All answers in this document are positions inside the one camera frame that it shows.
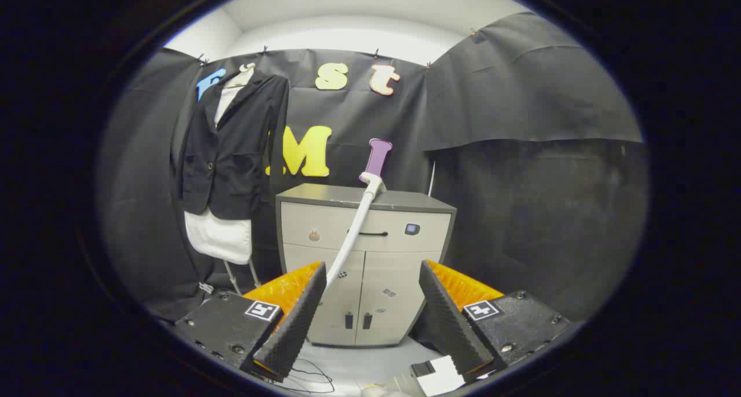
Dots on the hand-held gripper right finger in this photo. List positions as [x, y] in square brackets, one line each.
[446, 322]

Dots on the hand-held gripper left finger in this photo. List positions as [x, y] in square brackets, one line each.
[295, 322]

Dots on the black suit jacket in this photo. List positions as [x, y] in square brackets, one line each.
[231, 165]

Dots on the metal garment stand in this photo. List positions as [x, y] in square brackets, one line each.
[233, 276]

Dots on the white and black box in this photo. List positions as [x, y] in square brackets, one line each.
[443, 377]

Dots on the grey cabinet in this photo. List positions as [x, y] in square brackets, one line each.
[376, 281]

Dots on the black backdrop cloth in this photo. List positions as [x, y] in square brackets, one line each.
[521, 212]

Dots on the thin white rod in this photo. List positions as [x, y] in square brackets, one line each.
[431, 178]

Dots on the white plastic hanger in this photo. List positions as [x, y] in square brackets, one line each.
[242, 78]

